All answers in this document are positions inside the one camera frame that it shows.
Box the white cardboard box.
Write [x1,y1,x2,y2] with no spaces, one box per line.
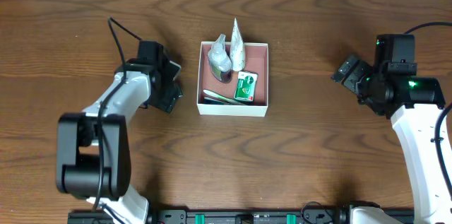
[196,42,269,117]

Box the green white soap packet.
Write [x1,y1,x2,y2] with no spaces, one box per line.
[234,71,258,102]

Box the teal toothpaste tube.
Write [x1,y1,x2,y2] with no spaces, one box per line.
[203,97,229,105]

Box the left black cable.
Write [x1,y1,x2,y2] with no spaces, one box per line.
[93,16,143,224]

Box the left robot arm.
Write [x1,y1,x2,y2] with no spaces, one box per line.
[56,40,182,224]

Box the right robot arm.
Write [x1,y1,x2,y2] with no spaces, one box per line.
[331,34,451,223]

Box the clear spray bottle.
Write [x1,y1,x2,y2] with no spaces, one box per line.
[208,34,232,83]

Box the white cream tube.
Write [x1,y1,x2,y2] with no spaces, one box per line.
[230,19,246,71]

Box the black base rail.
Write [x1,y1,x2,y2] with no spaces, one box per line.
[66,206,414,224]

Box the green toothbrush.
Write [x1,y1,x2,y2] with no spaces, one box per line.
[203,89,244,105]

